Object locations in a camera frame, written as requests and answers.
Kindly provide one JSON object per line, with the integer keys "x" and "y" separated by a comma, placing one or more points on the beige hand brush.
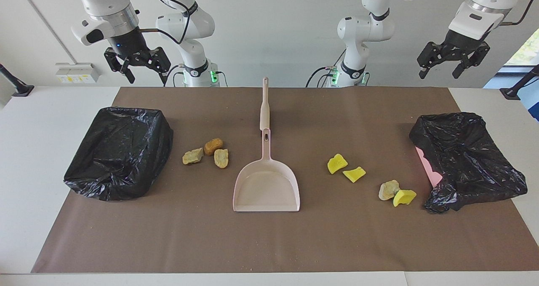
{"x": 265, "y": 113}

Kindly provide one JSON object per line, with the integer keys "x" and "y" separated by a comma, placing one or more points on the brown paper mat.
{"x": 269, "y": 239}

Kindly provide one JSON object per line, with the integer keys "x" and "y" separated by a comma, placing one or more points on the beige plastic dustpan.
{"x": 266, "y": 185}

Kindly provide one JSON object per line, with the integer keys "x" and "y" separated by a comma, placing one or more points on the left black-bagged pink bin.
{"x": 467, "y": 159}

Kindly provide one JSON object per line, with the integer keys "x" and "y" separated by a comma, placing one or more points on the orange brown sponge piece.
{"x": 213, "y": 146}

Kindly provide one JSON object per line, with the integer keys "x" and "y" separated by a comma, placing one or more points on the window with green view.
{"x": 528, "y": 50}

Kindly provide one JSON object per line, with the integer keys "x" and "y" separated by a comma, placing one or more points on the black stand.
{"x": 14, "y": 86}
{"x": 518, "y": 88}

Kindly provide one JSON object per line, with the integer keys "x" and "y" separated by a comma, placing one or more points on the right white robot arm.
{"x": 185, "y": 20}

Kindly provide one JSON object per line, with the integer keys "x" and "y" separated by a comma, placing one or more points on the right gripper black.
{"x": 130, "y": 50}

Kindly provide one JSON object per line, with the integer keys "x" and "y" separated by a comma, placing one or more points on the pink plastic bin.
{"x": 429, "y": 172}

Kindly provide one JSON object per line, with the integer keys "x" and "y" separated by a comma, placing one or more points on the tan yellow sponge piece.
{"x": 221, "y": 158}

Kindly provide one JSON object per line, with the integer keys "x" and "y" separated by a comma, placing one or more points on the white wall conduit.
{"x": 46, "y": 25}

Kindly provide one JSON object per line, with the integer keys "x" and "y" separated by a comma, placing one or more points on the beige sponge piece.
{"x": 388, "y": 190}

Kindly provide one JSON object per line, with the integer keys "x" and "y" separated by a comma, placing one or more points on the white wall socket box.
{"x": 78, "y": 73}

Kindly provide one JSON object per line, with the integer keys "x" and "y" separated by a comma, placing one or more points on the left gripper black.
{"x": 459, "y": 50}

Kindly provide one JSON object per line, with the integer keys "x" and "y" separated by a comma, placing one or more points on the right black-bagged bin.
{"x": 122, "y": 155}

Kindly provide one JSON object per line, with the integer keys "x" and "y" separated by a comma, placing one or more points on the greenish tan sponge piece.
{"x": 192, "y": 156}

